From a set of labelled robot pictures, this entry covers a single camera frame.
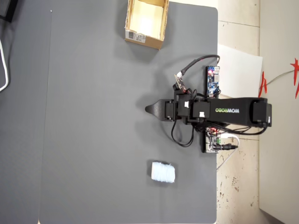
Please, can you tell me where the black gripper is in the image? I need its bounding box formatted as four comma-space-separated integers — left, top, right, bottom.
144, 92, 192, 126

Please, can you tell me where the light blue yarn-wrapped block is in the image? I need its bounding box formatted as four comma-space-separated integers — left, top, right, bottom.
150, 161, 176, 184

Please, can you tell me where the open cardboard box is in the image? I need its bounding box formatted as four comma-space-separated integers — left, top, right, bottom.
123, 0, 170, 50

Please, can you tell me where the grey textured table mat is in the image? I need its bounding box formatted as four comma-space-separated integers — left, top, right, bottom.
38, 0, 219, 224

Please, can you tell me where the blue circuit board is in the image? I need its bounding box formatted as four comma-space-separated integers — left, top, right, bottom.
205, 66, 221, 98

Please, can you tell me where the motor controller board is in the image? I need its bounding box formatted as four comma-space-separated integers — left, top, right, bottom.
202, 127, 221, 154

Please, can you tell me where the black power plug connector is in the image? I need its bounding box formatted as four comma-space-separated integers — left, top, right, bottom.
214, 144, 239, 151

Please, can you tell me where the white paper sheet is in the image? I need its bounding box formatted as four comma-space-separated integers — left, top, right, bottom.
217, 44, 263, 98

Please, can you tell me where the white board panel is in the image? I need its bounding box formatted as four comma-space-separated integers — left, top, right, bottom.
258, 130, 299, 224

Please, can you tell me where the white curved rim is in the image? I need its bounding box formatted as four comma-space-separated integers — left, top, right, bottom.
0, 38, 11, 91

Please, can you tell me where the black flat object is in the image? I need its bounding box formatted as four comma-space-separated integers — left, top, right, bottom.
0, 0, 16, 23

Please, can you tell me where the black looped servo wire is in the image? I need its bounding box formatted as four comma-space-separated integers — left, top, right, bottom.
171, 121, 194, 147

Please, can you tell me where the small wrist camera board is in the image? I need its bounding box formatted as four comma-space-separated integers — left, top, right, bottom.
173, 74, 187, 92

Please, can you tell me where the black camera cable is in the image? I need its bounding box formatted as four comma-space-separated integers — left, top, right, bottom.
177, 55, 221, 77

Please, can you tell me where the white cable at controller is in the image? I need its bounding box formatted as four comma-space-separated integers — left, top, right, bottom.
216, 134, 241, 170

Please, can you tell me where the long black servo wire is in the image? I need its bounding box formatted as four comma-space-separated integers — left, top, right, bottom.
210, 125, 270, 136

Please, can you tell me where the grey floor cable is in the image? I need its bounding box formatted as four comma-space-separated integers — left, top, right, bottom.
266, 70, 297, 86

